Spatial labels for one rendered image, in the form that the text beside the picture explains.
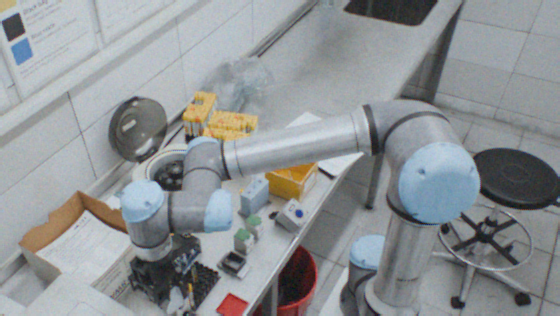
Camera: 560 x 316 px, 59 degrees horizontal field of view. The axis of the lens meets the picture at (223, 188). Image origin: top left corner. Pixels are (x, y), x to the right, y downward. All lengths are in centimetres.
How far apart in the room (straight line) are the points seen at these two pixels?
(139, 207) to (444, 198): 48
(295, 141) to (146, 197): 29
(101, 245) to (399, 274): 87
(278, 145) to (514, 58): 271
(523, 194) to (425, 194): 142
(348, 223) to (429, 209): 196
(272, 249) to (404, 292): 57
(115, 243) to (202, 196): 69
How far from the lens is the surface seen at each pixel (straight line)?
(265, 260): 148
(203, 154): 94
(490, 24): 344
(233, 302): 140
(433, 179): 80
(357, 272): 120
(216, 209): 84
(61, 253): 153
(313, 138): 91
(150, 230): 86
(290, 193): 161
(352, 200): 290
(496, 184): 221
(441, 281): 266
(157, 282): 99
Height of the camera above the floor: 206
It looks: 45 degrees down
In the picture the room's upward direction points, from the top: 4 degrees counter-clockwise
